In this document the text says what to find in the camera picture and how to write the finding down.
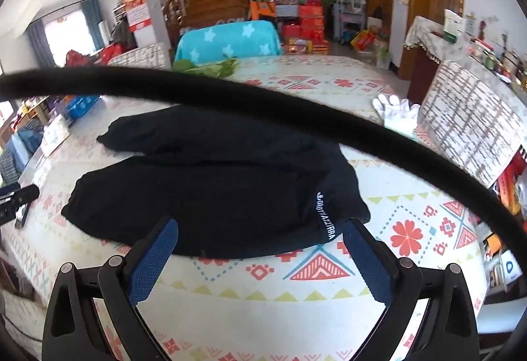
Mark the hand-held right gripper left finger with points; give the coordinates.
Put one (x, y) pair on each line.
(152, 262)

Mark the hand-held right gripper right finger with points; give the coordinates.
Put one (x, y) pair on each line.
(366, 262)

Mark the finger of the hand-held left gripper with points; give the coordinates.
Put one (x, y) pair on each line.
(18, 198)

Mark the black pants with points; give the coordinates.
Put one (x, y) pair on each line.
(206, 188)

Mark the black phone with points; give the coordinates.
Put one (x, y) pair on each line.
(22, 217)

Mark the white tissue box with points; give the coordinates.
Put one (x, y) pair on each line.
(53, 134)

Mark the patterned tablecloth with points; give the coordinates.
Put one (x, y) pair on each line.
(267, 295)

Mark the blue box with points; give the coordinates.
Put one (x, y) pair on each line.
(82, 104)

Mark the white glove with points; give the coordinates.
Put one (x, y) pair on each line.
(395, 114)

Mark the red bag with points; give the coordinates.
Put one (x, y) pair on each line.
(76, 58)

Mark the chair with grey patterned cover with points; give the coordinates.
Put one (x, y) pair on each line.
(465, 122)
(142, 56)

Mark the blue curtain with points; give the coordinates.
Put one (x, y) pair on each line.
(92, 23)

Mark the green leafy vegetables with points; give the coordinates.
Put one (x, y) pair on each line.
(214, 68)

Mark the sideboard with lace cloth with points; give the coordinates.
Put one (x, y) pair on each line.
(432, 40)

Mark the chair with teal star towel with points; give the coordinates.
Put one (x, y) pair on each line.
(226, 40)

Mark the stack of red gift boxes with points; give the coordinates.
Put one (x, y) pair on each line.
(304, 25)

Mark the white trolley rack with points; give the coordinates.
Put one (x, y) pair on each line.
(350, 17)

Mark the red wall calendar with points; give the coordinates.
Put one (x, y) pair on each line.
(136, 9)

